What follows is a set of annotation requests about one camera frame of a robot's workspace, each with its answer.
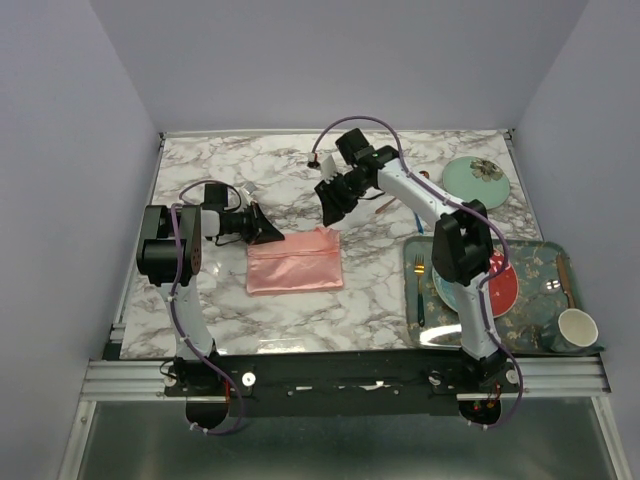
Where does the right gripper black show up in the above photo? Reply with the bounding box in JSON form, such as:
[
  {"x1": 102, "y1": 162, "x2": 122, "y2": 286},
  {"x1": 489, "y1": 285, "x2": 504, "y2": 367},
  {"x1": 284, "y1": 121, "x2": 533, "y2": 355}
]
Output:
[{"x1": 312, "y1": 172, "x2": 369, "y2": 228}]

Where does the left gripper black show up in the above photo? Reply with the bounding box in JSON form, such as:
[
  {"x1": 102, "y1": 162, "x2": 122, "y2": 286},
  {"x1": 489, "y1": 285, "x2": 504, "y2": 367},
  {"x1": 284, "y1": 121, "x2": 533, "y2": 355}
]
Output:
[{"x1": 226, "y1": 201, "x2": 284, "y2": 245}]

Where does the pink cloth napkin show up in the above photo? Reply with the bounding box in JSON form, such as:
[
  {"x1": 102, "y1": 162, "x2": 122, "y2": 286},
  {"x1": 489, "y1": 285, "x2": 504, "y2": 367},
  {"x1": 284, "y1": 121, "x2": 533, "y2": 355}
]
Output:
[{"x1": 246, "y1": 227, "x2": 344, "y2": 296}]

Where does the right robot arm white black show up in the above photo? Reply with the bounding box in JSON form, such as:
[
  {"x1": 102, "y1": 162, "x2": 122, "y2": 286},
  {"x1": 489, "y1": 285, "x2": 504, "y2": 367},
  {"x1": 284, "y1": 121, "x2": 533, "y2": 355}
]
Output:
[{"x1": 308, "y1": 129, "x2": 504, "y2": 392}]

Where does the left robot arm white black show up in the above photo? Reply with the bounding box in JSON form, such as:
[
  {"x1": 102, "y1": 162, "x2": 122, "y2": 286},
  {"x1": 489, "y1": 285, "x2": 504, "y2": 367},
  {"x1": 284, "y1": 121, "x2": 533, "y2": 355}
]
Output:
[{"x1": 136, "y1": 180, "x2": 285, "y2": 395}]

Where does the mint green floral plate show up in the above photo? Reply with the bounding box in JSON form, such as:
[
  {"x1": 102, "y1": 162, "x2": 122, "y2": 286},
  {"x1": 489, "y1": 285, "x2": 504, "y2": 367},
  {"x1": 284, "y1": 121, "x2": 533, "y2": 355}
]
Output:
[{"x1": 442, "y1": 156, "x2": 510, "y2": 210}]

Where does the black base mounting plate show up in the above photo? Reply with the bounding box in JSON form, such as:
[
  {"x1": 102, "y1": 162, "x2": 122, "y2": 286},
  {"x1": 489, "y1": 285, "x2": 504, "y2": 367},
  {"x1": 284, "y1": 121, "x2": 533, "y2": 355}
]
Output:
[{"x1": 165, "y1": 349, "x2": 520, "y2": 417}]

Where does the red and teal plate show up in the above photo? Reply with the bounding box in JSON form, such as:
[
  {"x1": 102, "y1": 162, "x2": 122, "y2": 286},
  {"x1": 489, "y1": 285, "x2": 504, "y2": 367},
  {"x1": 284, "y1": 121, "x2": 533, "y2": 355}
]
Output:
[{"x1": 431, "y1": 264, "x2": 519, "y2": 318}]

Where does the green floral serving tray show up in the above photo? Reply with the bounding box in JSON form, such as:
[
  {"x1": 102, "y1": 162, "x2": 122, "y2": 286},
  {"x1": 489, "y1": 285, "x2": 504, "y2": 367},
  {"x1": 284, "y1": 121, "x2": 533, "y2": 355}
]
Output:
[{"x1": 403, "y1": 236, "x2": 582, "y2": 356}]

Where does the silver spoon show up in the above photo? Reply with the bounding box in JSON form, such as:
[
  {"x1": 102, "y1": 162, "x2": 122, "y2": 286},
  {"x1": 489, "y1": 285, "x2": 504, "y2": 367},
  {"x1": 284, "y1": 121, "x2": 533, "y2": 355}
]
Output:
[{"x1": 530, "y1": 278, "x2": 562, "y2": 300}]

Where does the white paper cup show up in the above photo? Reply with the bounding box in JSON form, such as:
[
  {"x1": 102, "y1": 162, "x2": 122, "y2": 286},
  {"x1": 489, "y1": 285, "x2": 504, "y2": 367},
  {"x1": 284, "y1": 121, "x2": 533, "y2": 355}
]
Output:
[{"x1": 557, "y1": 308, "x2": 599, "y2": 348}]

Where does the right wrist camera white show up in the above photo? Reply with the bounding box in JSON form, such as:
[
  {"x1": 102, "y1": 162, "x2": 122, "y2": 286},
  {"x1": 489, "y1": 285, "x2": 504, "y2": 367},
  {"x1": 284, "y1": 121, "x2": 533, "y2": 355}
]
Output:
[{"x1": 307, "y1": 152, "x2": 339, "y2": 183}]

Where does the blue handled utensil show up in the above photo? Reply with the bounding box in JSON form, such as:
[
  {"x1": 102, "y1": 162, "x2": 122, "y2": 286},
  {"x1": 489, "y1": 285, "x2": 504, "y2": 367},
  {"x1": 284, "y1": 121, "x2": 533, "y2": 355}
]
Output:
[{"x1": 414, "y1": 212, "x2": 424, "y2": 235}]

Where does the gold fork green handle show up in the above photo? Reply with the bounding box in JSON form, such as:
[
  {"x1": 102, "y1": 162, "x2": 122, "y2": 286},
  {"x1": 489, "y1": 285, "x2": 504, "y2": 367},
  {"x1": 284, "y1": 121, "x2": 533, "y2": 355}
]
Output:
[{"x1": 414, "y1": 254, "x2": 425, "y2": 327}]

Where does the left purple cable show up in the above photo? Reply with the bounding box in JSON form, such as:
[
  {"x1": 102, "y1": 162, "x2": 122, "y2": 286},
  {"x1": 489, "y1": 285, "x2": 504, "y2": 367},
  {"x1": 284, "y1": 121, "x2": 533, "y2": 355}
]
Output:
[{"x1": 167, "y1": 180, "x2": 249, "y2": 436}]

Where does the aluminium frame rail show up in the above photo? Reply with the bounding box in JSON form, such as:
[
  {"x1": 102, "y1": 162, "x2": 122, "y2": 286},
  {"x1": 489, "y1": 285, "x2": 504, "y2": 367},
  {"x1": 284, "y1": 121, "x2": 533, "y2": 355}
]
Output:
[{"x1": 80, "y1": 357, "x2": 611, "y2": 402}]

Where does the wooden handled knife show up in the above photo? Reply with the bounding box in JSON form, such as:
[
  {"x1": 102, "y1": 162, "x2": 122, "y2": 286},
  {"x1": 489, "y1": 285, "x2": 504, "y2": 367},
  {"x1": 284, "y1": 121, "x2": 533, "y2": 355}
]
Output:
[{"x1": 556, "y1": 253, "x2": 576, "y2": 309}]

